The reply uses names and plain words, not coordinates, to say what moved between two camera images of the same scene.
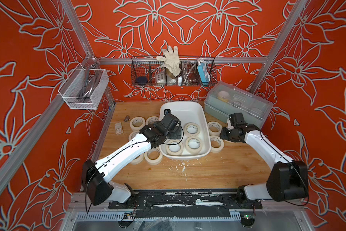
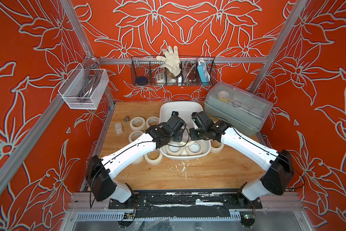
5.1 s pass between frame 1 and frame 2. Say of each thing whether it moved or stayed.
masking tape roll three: stayed
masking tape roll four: stayed
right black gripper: moved
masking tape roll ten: stayed
